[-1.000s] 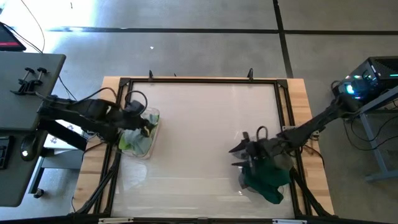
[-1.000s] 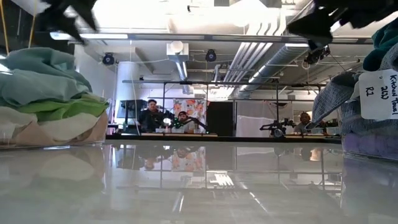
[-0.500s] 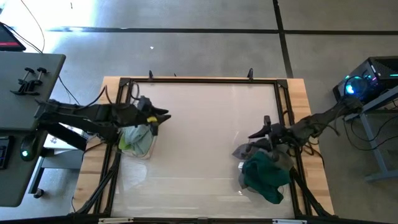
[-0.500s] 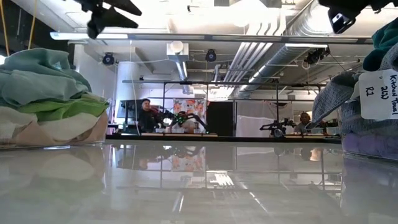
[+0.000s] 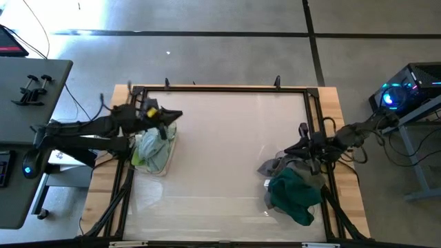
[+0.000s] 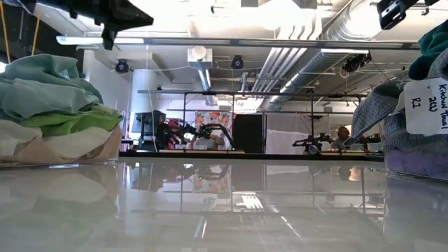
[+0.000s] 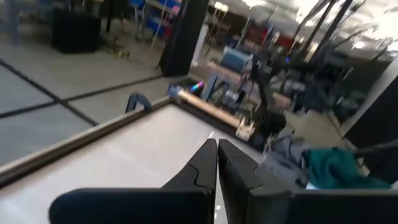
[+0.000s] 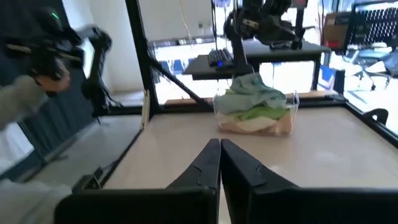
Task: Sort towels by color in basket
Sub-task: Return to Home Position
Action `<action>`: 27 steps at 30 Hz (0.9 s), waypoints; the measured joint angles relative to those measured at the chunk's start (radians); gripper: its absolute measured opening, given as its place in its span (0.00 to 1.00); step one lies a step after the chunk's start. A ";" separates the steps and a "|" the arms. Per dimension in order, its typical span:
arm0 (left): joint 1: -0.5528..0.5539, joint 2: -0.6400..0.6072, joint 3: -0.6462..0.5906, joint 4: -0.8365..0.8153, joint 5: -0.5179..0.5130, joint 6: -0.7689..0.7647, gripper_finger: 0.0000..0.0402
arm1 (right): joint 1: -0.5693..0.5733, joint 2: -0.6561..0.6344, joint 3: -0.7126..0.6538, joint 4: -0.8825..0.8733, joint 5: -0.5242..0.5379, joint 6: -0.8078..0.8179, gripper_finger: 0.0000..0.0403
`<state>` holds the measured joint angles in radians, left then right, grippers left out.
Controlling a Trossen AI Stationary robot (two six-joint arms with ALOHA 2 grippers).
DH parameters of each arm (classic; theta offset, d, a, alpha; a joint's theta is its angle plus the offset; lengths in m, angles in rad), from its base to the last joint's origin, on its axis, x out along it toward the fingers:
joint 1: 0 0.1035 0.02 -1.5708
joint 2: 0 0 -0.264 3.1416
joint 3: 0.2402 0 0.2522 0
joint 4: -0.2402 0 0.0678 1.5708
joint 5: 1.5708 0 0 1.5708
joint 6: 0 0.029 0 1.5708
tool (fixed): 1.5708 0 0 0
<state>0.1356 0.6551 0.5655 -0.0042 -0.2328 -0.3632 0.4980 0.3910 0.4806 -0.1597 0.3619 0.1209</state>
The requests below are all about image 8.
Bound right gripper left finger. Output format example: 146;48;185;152
165;138;222;224

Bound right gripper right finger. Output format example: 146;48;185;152
220;138;300;224

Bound white towel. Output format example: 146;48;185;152
217;111;278;133

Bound pale pink towel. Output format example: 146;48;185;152
219;114;295;138

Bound sage green towel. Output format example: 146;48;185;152
214;73;289;114

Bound lime green towel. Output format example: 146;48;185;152
225;88;292;123

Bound person's forearm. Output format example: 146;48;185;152
0;75;48;132

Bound gray side desk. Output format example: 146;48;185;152
182;39;332;91

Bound black screw clamp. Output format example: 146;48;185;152
289;39;305;51

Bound black keyboard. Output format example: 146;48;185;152
207;48;235;68

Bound brown cardboard box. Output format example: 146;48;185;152
323;12;354;51

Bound blue chair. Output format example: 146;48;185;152
320;64;338;91
160;58;195;76

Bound clear plastic bin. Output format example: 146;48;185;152
213;90;300;139

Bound white label strip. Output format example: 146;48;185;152
141;89;152;130

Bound black mesh chair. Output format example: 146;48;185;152
349;6;398;51

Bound person's hand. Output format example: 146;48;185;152
34;67;72;95

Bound black frame hook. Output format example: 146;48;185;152
361;108;391;126

